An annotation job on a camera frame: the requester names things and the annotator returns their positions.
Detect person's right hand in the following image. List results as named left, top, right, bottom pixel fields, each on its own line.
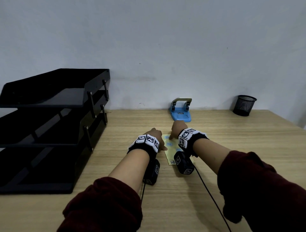
left=168, top=120, right=189, bottom=140

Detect person's left hand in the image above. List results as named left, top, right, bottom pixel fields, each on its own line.
left=143, top=128, right=168, bottom=151

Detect yellow paper sheet blue dots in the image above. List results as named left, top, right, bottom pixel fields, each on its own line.
left=162, top=134, right=194, bottom=166

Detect person's right forearm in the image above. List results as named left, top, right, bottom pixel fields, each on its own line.
left=192, top=138, right=231, bottom=175

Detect person's left forearm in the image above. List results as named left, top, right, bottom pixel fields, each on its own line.
left=108, top=149, right=150, bottom=194

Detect right wristband with marker tags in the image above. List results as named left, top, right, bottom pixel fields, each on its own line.
left=178, top=128, right=209, bottom=158

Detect wristband with marker tags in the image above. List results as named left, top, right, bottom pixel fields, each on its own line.
left=178, top=128, right=209, bottom=158
left=127, top=134, right=160, bottom=159

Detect left wristband with marker tags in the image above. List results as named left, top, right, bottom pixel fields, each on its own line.
left=127, top=134, right=160, bottom=159

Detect blue hole punch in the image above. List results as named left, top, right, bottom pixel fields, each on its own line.
left=169, top=98, right=193, bottom=123

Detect black mesh pen cup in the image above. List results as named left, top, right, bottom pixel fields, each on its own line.
left=232, top=95, right=258, bottom=117

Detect dark red left sleeve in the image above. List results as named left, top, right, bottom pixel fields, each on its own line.
left=56, top=177, right=143, bottom=232

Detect dark red sleeve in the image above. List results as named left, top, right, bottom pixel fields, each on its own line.
left=217, top=150, right=306, bottom=232
left=56, top=177, right=143, bottom=232

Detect dark red right sleeve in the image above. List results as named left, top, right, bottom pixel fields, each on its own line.
left=217, top=150, right=306, bottom=232

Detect black three-tier document tray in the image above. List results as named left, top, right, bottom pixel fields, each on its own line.
left=0, top=68, right=111, bottom=195

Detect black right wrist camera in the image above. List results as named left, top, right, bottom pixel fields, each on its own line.
left=174, top=151, right=195, bottom=175

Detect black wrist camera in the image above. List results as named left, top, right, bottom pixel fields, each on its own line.
left=142, top=159, right=161, bottom=186
left=174, top=151, right=195, bottom=175

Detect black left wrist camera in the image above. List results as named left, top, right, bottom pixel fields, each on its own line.
left=142, top=159, right=161, bottom=186

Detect black right camera cable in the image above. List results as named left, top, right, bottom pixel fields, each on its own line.
left=193, top=166, right=232, bottom=232

